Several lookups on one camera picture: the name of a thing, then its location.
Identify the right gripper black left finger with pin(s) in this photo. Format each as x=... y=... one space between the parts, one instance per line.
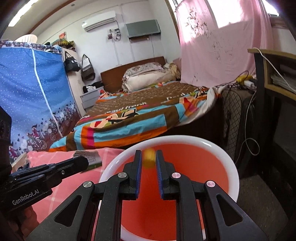
x=93 y=211

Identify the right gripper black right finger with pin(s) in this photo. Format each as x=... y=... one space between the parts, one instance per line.
x=204 y=211

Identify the printed paper trash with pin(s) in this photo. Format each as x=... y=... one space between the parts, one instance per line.
x=93 y=158

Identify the yellow trash piece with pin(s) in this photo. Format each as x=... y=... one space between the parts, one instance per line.
x=149 y=158

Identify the left human hand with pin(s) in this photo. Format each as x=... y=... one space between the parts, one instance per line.
x=26 y=222

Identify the pink checkered cloth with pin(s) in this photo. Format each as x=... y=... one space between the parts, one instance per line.
x=46 y=206

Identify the blue fabric wardrobe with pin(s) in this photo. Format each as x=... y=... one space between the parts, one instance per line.
x=36 y=94

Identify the colourful patterned bed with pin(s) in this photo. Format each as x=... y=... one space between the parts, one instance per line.
x=121 y=119

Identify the white bedside drawer cabinet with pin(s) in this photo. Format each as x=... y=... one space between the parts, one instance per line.
x=89 y=99

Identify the black mesh fan guard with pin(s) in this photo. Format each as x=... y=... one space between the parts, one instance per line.
x=232 y=108

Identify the grey hanging tote bag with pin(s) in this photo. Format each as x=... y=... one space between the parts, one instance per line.
x=87 y=70

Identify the black hanging handbag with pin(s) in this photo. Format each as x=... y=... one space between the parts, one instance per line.
x=71 y=64

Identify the brown wooden headboard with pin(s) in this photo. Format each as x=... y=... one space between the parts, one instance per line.
x=112 y=78

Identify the folded floral quilt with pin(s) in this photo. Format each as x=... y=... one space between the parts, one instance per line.
x=142 y=76

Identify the white lampshade on wardrobe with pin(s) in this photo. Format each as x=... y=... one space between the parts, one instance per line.
x=29 y=38

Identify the yellow power strip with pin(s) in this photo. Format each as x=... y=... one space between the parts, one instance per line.
x=242 y=78

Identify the dark wooden desk shelf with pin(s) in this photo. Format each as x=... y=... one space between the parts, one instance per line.
x=275 y=75

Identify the pink window curtain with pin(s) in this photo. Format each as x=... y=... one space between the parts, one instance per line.
x=215 y=37

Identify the white air conditioner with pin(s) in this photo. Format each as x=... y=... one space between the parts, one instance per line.
x=99 y=20

